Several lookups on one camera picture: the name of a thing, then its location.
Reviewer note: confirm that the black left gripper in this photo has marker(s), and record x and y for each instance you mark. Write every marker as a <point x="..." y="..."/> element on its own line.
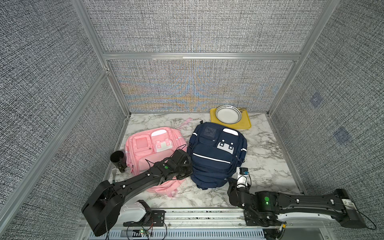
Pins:
<point x="189" y="171"/>

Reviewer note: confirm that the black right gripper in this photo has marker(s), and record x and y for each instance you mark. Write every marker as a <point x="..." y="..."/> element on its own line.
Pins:
<point x="231" y="189"/>

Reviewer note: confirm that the pink backpack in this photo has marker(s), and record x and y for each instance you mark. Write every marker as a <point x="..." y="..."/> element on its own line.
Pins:
<point x="145" y="148"/>

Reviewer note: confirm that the navy blue backpack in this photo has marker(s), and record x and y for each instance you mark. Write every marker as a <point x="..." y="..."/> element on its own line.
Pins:
<point x="216" y="152"/>

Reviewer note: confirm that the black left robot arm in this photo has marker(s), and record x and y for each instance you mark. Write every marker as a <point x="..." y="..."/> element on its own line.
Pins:
<point x="102" y="208"/>

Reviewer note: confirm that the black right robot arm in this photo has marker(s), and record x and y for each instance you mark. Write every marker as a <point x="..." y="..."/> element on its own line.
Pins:
<point x="267" y="209"/>

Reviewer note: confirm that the black cup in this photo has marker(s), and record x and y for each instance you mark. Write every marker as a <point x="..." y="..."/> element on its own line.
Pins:
<point x="118" y="158"/>

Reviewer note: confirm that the white bowl dotted rim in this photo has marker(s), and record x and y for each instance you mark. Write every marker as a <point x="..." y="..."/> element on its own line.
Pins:
<point x="228" y="114"/>

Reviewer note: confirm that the yellow cutting board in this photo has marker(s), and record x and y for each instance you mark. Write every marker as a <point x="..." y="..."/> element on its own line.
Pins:
<point x="243" y="124"/>

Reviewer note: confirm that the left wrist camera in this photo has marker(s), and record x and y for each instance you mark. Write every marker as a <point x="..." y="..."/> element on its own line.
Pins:
<point x="180" y="158"/>

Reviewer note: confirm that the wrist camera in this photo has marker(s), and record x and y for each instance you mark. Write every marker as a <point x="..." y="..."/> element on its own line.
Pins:
<point x="180" y="158"/>
<point x="243" y="174"/>

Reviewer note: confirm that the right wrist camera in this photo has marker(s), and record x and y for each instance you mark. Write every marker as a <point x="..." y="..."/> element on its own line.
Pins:
<point x="243" y="174"/>

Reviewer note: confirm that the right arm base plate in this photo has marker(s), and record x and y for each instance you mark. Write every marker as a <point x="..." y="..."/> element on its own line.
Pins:
<point x="261" y="219"/>

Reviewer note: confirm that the aluminium mounting rail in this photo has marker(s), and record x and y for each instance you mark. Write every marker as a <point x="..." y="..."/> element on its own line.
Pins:
<point x="230" y="223"/>

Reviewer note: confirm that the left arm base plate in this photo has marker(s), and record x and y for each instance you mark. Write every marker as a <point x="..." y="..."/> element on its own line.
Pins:
<point x="150" y="219"/>

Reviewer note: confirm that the green handled fork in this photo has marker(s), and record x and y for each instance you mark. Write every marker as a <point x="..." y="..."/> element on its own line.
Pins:
<point x="114" y="172"/>

